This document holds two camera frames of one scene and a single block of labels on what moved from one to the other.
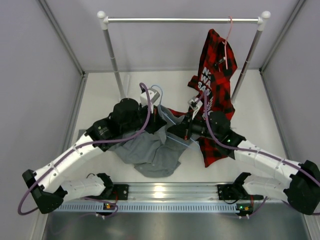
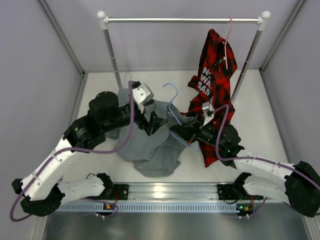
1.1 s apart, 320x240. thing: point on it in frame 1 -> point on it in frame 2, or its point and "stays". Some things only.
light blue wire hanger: (197, 146) -> (176, 117)
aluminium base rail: (175, 191) stays
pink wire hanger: (225, 43) stays
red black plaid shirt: (212, 85) stays
